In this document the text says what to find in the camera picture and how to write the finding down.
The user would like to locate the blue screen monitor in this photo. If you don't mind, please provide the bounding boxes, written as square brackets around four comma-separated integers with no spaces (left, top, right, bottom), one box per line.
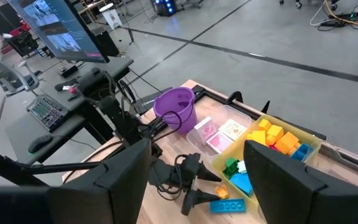
[6,0,111,64]

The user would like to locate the black keyboard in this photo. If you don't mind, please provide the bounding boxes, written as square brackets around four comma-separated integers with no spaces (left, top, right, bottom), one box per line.
[26,96,70,133]

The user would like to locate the white waste bin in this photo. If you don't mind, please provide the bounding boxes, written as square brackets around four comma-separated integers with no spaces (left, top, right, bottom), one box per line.
[99,3,124,30]

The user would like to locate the black desk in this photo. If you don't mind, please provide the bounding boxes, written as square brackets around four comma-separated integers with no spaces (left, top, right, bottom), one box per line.
[4,55,135,166]

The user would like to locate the small black desk box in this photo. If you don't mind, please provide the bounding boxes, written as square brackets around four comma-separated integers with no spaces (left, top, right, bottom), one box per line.
[59,65,80,78]

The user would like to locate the small clear plastic bin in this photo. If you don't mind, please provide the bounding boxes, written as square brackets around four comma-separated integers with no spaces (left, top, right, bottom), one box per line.
[186,105,254,157]

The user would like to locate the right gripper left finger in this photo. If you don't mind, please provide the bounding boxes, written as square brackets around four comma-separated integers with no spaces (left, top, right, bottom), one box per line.
[48,138,152,224]

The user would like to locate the white floor cable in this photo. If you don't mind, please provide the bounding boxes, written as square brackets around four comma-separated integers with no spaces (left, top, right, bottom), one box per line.
[309,1,329,27]

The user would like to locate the blue long brick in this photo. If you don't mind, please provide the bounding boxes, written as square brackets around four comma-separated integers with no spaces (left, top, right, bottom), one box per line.
[209,198,247,214]

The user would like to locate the black equipment cart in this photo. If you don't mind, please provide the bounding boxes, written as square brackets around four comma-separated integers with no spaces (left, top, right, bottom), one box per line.
[3,29,40,58]

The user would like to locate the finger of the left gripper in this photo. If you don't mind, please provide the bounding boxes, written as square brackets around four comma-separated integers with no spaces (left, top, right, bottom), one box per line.
[191,189,221,206]
[197,161,223,184]

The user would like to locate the dark green long brick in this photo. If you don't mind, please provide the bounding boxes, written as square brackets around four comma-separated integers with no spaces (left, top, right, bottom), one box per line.
[221,164,239,180]

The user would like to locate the black handheld controller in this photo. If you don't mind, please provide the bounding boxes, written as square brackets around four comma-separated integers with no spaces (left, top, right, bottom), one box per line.
[53,80,80,93]

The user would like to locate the purple plastic bucket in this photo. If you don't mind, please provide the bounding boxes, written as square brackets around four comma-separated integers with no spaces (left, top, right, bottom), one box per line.
[153,86,198,135]

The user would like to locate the grey office chair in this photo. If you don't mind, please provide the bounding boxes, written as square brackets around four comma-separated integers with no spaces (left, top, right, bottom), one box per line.
[0,54,43,97]

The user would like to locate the black computer mouse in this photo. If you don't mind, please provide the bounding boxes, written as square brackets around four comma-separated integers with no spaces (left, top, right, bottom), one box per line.
[27,134,54,155]

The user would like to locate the thick black cable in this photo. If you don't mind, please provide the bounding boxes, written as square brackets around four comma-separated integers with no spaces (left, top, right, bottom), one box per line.
[62,141,124,184]

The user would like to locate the orange flower toy piece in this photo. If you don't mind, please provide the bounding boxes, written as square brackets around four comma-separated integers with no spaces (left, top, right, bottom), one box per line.
[214,185,230,200]

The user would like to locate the yellow floor cable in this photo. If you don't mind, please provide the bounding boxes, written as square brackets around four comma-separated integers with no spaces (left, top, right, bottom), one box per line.
[321,0,358,30]

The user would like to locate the orange print card pack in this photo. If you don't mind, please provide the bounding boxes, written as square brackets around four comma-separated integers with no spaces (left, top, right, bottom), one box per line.
[218,119,248,141]

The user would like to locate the black floor power strip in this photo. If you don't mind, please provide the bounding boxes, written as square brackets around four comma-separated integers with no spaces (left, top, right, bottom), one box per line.
[318,19,349,29]

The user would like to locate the black computer case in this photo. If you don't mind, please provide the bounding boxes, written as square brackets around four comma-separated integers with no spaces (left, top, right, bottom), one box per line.
[93,27,121,58]

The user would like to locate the black box cyan lights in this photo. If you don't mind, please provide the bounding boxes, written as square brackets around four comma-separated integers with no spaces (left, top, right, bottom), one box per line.
[152,0,178,17]

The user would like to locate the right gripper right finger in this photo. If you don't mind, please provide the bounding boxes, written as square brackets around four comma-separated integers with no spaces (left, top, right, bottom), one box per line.
[243,139,328,224]

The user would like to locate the yellow translucent plastic bin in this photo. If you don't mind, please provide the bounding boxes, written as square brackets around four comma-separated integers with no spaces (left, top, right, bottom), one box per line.
[211,114,323,215]

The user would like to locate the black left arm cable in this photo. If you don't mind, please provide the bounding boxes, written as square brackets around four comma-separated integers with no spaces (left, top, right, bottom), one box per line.
[116,79,198,202]

